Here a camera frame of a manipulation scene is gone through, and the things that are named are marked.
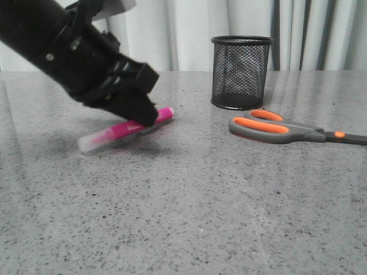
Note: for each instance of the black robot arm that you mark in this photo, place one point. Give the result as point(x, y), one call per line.
point(27, 25)

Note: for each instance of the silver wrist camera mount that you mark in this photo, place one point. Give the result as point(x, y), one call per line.
point(109, 8)

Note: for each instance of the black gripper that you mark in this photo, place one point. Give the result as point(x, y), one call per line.
point(90, 68)

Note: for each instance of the grey curtain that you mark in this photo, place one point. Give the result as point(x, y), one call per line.
point(307, 35)

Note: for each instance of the black mesh pen holder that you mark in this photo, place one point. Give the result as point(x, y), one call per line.
point(239, 71)

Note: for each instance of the grey orange scissors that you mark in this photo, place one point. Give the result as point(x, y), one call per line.
point(269, 127)

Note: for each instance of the pink highlighter pen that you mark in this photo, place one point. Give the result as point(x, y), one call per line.
point(113, 133)

